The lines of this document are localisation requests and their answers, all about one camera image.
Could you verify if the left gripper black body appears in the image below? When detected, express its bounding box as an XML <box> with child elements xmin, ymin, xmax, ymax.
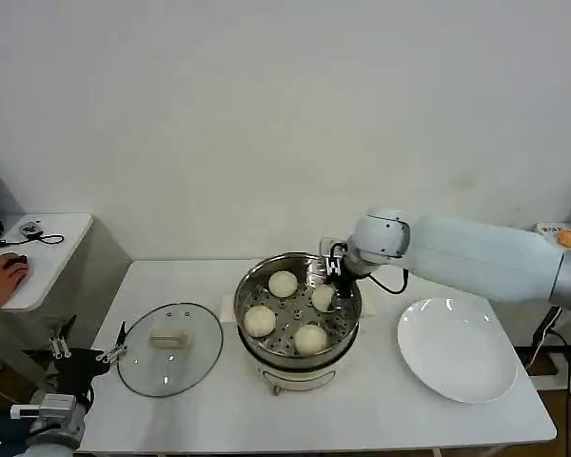
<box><xmin>51</xmin><ymin>347</ymin><xmax>108</xmax><ymax>397</ymax></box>

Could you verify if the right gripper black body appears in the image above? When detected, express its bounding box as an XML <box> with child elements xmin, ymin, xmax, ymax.
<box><xmin>337</xmin><ymin>256</ymin><xmax>364</xmax><ymax>283</ymax></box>

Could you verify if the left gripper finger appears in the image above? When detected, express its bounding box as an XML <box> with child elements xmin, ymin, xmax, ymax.
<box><xmin>94</xmin><ymin>321</ymin><xmax>128</xmax><ymax>366</ymax></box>
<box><xmin>49</xmin><ymin>313</ymin><xmax>77</xmax><ymax>359</ymax></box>

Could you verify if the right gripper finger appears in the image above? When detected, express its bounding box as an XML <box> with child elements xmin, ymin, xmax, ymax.
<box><xmin>334</xmin><ymin>273</ymin><xmax>356</xmax><ymax>299</ymax></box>
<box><xmin>324</xmin><ymin>255</ymin><xmax>341</xmax><ymax>288</ymax></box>

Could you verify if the white steamed bun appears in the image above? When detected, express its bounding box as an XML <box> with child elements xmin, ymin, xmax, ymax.
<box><xmin>293</xmin><ymin>324</ymin><xmax>329</xmax><ymax>358</ymax></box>
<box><xmin>267</xmin><ymin>270</ymin><xmax>300</xmax><ymax>299</ymax></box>
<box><xmin>310</xmin><ymin>284</ymin><xmax>337</xmax><ymax>314</ymax></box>
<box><xmin>244</xmin><ymin>305</ymin><xmax>278</xmax><ymax>339</ymax></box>

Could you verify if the person's hand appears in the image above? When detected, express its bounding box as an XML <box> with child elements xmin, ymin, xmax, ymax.
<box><xmin>0</xmin><ymin>254</ymin><xmax>31</xmax><ymax>316</ymax></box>

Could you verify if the steel steamer pot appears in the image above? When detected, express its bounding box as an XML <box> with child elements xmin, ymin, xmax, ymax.
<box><xmin>232</xmin><ymin>251</ymin><xmax>364</xmax><ymax>371</ymax></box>

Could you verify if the white side table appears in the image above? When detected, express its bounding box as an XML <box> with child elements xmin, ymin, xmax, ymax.
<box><xmin>0</xmin><ymin>211</ymin><xmax>95</xmax><ymax>314</ymax></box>

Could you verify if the white steamer base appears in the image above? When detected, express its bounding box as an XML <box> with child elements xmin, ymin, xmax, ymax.
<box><xmin>241</xmin><ymin>328</ymin><xmax>361</xmax><ymax>397</ymax></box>

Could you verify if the white round plate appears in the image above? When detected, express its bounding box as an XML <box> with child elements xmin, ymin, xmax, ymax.
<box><xmin>397</xmin><ymin>297</ymin><xmax>520</xmax><ymax>406</ymax></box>

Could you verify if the printed box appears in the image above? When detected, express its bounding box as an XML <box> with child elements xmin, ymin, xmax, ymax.
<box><xmin>535</xmin><ymin>221</ymin><xmax>571</xmax><ymax>251</ymax></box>

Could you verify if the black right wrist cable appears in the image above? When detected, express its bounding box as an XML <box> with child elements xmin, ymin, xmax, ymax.
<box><xmin>364</xmin><ymin>268</ymin><xmax>409</xmax><ymax>295</ymax></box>

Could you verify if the glass lid with handle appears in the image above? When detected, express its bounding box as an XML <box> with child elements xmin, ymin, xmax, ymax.
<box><xmin>117</xmin><ymin>301</ymin><xmax>226</xmax><ymax>398</ymax></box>

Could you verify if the thin black cable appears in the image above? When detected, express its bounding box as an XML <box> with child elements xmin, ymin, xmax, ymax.
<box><xmin>0</xmin><ymin>231</ymin><xmax>66</xmax><ymax>248</ymax></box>

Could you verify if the black floor cable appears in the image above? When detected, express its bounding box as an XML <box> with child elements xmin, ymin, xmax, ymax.
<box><xmin>522</xmin><ymin>307</ymin><xmax>571</xmax><ymax>375</ymax></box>

